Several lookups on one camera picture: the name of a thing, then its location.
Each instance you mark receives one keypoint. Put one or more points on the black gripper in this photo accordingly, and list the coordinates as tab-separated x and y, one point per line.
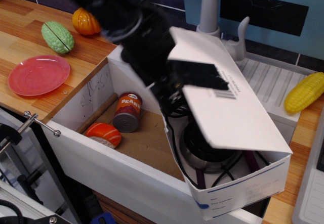
145	36

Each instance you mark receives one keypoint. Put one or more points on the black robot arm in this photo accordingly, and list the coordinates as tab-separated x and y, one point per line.
105	11

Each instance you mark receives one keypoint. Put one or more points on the beans toy can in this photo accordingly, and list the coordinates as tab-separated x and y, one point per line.
126	118

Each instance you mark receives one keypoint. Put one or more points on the black silver 3D mouse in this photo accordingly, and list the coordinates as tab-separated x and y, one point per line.
199	154

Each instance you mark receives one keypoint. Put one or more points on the salmon sushi toy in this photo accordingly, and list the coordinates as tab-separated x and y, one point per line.
105	134

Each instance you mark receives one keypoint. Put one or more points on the grey toy faucet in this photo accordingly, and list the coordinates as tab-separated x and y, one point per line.
208	24

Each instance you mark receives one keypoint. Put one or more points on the orange toy pumpkin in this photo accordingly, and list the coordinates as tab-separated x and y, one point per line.
85	23

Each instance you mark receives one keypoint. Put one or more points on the green toy bitter gourd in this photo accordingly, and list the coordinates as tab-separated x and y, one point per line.
57	37

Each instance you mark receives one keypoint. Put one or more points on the pink plastic plate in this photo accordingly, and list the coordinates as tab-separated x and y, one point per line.
38	75

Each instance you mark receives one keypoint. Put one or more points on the yellow toy corn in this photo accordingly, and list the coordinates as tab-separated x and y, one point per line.
304	93

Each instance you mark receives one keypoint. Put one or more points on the metal clamp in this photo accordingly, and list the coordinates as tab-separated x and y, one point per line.
11	136

